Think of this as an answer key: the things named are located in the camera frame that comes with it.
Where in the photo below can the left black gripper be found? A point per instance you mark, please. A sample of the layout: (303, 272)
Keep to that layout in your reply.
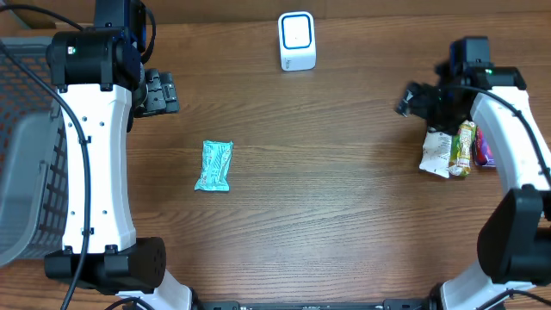
(159, 95)

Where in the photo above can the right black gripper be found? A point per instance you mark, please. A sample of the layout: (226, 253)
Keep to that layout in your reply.
(417, 102)

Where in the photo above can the green yellow snack pouch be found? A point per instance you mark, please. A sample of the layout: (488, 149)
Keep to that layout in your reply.
(460, 154)

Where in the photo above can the white cream tube gold cap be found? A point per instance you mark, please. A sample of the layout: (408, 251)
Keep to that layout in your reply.
(436, 154)

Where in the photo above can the purple sanitary pad pack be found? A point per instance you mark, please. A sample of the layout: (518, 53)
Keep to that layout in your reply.
(482, 153)

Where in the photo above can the teal wet wipes pack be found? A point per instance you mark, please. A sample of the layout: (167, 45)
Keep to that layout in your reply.
(215, 164)

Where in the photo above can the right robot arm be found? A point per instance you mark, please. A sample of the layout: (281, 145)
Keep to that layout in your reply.
(513, 249)

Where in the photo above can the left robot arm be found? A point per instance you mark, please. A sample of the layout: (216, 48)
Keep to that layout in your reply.
(100, 77)

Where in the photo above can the white barcode scanner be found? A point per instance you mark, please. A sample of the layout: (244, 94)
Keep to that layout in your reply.
(297, 42)

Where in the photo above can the grey plastic mesh basket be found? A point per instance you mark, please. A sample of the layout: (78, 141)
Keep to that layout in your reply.
(34, 192)

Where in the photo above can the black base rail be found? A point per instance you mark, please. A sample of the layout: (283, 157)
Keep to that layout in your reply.
(387, 304)

